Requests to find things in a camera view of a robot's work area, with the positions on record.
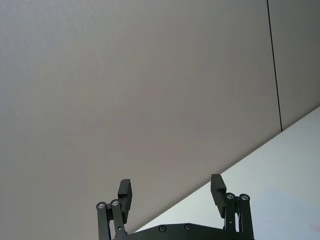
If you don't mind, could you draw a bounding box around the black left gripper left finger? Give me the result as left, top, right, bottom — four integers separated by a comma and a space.
95, 178, 134, 240

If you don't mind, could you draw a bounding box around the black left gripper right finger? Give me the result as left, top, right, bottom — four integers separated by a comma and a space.
210, 173, 255, 240

